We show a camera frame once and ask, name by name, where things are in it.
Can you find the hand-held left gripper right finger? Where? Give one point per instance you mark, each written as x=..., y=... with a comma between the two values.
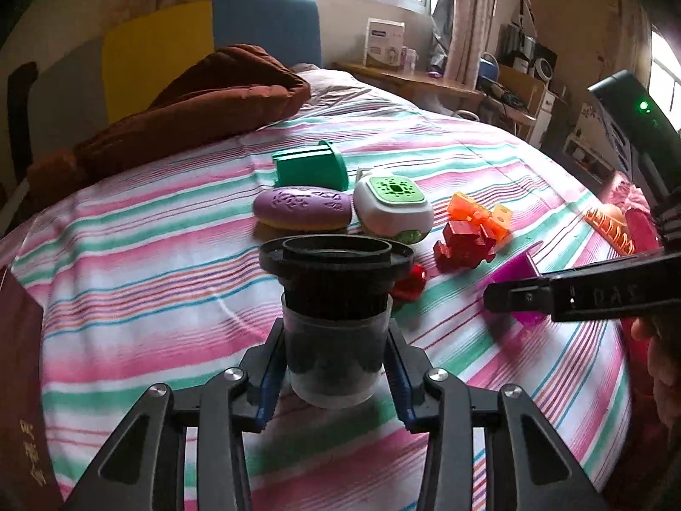
x=400, y=388

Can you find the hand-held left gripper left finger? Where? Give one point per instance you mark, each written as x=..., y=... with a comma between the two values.
x=266, y=394

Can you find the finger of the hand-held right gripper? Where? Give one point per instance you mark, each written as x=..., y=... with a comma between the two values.
x=519, y=295

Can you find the magenta plastic dish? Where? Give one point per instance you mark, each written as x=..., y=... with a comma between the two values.
x=516, y=269

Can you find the orange striped plastic toy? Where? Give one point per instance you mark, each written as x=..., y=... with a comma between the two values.
x=612, y=229

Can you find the red toy block piece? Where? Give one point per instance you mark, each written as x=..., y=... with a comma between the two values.
x=463, y=245

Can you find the clear cup with black filter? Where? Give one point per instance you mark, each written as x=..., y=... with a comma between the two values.
x=332, y=330

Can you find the orange toy block piece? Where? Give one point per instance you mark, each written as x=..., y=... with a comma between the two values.
x=465, y=207

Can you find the white green plug-in device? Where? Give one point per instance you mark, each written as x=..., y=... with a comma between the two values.
x=391, y=207

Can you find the dark red gold-lined box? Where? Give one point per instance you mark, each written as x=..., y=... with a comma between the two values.
x=21, y=394

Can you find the person's right hand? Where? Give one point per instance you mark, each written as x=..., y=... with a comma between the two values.
x=667, y=367

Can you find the red patterned cloth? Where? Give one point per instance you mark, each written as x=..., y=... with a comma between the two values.
x=641, y=223

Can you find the small red plastic toy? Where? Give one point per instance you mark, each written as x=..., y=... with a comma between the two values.
x=412, y=282

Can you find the striped bed sheet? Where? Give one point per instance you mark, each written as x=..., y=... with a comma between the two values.
x=159, y=277

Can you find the purple oval case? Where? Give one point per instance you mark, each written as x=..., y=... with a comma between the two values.
x=303, y=207

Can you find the cardboard box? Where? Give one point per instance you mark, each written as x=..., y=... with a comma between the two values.
x=524, y=88

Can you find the small side window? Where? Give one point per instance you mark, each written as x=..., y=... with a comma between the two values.
x=665, y=69

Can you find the blue round container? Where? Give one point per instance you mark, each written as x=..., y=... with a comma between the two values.
x=488, y=68

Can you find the green plastic box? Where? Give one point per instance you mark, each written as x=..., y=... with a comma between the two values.
x=311, y=167

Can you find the wooden desk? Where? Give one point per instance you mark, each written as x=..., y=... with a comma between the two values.
x=425, y=82

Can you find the pale patterned curtain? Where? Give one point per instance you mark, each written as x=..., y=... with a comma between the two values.
x=471, y=21

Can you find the white carton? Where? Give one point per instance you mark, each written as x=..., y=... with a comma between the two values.
x=383, y=42

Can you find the brown blanket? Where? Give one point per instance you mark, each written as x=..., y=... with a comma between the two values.
x=213, y=101

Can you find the grey headboard panel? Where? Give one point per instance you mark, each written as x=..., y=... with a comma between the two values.
x=69, y=101

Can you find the yellow headboard panel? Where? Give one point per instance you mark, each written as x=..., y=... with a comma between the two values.
x=154, y=53

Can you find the black headboard panel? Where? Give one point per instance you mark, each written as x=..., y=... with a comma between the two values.
x=21, y=117

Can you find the blue headboard panel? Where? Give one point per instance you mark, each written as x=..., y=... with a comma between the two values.
x=266, y=21

